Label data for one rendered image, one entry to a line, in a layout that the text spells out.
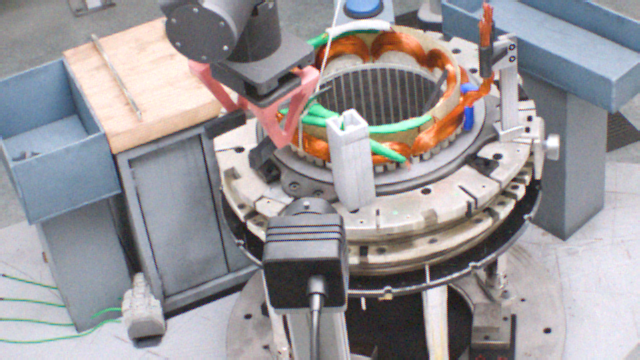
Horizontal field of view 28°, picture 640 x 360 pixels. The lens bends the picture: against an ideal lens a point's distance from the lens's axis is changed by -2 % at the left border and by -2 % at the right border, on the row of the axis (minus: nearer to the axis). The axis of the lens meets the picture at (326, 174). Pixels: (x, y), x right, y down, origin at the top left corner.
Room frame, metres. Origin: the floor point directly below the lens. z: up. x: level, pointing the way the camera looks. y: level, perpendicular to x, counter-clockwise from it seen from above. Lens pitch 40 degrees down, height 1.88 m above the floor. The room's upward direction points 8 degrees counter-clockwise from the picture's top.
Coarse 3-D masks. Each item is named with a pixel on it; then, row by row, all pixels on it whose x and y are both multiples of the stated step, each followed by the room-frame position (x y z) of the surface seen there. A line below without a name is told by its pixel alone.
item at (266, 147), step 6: (264, 138) 0.92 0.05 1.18; (270, 138) 0.92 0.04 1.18; (258, 144) 0.91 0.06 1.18; (264, 144) 0.91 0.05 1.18; (270, 144) 0.91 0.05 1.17; (252, 150) 0.91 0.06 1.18; (258, 150) 0.90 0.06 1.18; (264, 150) 0.91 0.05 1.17; (270, 150) 0.91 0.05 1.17; (252, 156) 0.90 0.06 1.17; (258, 156) 0.90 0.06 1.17; (264, 156) 0.91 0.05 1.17; (252, 162) 0.90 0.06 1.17; (258, 162) 0.90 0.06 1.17; (252, 168) 0.90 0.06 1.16
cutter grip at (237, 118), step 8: (232, 112) 0.96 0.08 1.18; (240, 112) 0.96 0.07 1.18; (216, 120) 0.95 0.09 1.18; (224, 120) 0.95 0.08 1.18; (232, 120) 0.95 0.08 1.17; (240, 120) 0.96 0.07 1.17; (208, 128) 0.94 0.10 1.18; (216, 128) 0.95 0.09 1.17; (224, 128) 0.95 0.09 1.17; (232, 128) 0.95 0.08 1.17; (208, 136) 0.94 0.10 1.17; (216, 136) 0.95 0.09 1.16
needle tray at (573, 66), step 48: (480, 0) 1.31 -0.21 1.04; (528, 0) 1.30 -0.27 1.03; (576, 0) 1.25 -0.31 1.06; (528, 48) 1.17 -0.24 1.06; (576, 48) 1.20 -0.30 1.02; (624, 48) 1.19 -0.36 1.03; (576, 96) 1.16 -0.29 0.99; (624, 96) 1.09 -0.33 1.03; (576, 144) 1.16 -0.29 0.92; (576, 192) 1.16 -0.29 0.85
